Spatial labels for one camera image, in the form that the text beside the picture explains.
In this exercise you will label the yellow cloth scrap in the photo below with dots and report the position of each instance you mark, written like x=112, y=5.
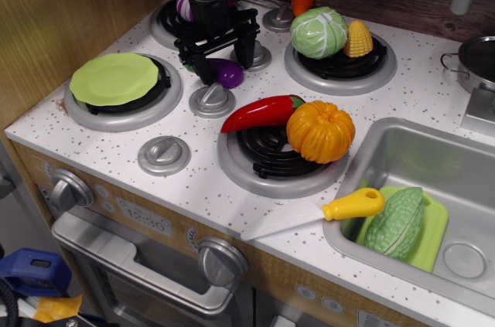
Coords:
x=50, y=309

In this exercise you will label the left oven dial knob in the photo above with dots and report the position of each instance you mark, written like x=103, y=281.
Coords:
x=69, y=191

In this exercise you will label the purple toy eggplant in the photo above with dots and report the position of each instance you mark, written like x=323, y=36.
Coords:
x=226, y=72

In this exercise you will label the green toy bitter gourd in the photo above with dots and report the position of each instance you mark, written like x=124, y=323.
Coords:
x=395, y=230

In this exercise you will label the purple white toy onion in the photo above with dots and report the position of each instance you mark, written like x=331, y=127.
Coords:
x=184, y=10

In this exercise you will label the silver stovetop knob upper middle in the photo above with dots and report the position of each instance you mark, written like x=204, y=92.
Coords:
x=262, y=57

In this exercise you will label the orange toy pumpkin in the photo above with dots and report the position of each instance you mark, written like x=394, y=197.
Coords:
x=320, y=132

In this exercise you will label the green toy cabbage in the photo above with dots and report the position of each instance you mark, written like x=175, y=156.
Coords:
x=319, y=33

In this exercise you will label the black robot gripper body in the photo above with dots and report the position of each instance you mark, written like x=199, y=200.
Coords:
x=197, y=40

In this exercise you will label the yellow toy corn cob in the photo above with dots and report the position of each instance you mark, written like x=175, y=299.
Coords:
x=359, y=40

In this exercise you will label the silver oven door handle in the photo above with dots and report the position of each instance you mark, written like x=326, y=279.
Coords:
x=141, y=282

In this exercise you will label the oven clock display panel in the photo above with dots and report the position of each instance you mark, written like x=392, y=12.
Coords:
x=145, y=217

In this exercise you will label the orange toy carrot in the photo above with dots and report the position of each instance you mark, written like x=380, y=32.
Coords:
x=299, y=7

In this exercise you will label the oven dial knob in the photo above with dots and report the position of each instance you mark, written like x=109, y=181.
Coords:
x=220, y=263
x=69, y=191

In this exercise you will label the yellow handled toy knife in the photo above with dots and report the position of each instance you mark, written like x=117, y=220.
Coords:
x=361, y=203

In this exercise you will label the back right stove burner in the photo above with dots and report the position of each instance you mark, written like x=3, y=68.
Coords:
x=340, y=75

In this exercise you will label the front right stove burner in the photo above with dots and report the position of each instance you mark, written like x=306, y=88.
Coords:
x=261, y=161

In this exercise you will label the silver stovetop knob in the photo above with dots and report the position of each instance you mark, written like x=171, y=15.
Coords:
x=164, y=156
x=212, y=101
x=279, y=19
x=262, y=57

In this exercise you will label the right oven dial knob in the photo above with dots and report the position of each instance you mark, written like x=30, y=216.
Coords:
x=220, y=263

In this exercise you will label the front left stove burner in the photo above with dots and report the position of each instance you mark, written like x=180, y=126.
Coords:
x=155, y=105

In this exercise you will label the blue clamp device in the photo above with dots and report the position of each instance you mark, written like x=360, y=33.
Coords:
x=36, y=273

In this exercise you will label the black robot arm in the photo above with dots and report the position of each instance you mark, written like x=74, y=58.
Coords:
x=217, y=25

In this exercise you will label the silver stovetop knob lower middle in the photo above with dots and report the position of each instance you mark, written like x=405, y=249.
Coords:
x=212, y=101

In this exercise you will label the silver stovetop knob front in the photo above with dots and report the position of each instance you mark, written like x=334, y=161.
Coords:
x=164, y=156

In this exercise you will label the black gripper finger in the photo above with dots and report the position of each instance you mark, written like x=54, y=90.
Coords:
x=202, y=68
x=244, y=50

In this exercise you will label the back left stove burner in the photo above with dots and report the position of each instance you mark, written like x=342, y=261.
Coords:
x=166, y=25

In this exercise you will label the silver toy sink basin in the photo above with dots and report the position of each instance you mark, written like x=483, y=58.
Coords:
x=457, y=172

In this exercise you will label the silver toy pot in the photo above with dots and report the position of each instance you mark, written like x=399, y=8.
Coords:
x=475, y=68

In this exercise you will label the silver stovetop knob far back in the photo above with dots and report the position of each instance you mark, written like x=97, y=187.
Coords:
x=279, y=19

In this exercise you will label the light green toy plate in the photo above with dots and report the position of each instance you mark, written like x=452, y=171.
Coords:
x=114, y=79

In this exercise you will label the red toy chili pepper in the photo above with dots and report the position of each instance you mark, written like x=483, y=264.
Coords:
x=270, y=111

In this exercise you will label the stove burner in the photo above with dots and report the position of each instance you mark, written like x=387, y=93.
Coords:
x=166, y=25
x=261, y=161
x=155, y=105
x=340, y=75

